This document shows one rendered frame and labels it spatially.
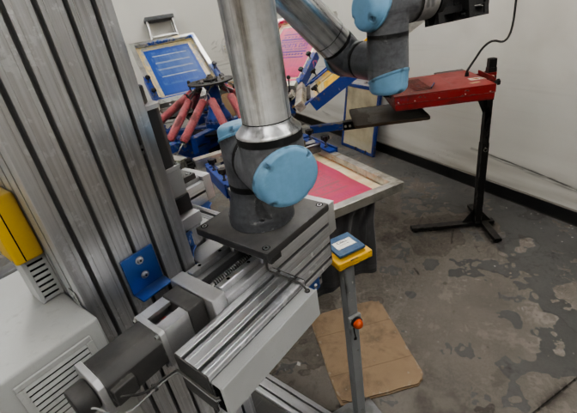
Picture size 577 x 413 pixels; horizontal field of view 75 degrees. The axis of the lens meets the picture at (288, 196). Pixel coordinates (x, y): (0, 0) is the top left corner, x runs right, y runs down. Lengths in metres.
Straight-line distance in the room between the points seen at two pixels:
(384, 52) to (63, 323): 0.76
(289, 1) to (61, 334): 0.72
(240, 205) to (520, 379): 1.71
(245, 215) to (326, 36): 0.40
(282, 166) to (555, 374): 1.88
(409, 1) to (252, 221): 0.51
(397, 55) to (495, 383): 1.72
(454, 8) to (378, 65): 0.19
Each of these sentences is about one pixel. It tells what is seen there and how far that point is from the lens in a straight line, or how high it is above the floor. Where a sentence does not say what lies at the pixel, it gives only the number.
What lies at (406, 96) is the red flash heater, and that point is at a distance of 2.39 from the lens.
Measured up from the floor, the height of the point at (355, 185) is 0.95.
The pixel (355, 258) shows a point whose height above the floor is 0.95.
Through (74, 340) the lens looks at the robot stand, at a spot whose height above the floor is 1.22.
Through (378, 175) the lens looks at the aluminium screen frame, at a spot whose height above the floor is 0.99.
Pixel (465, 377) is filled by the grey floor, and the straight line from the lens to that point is 2.16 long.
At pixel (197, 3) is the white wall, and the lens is 5.99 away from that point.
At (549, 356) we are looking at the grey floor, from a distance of 2.35.
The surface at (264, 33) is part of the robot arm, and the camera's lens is 0.60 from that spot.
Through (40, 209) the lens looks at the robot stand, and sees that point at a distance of 0.75.
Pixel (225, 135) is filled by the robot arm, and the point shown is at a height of 1.47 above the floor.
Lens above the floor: 1.69
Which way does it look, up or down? 27 degrees down
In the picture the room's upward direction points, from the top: 9 degrees counter-clockwise
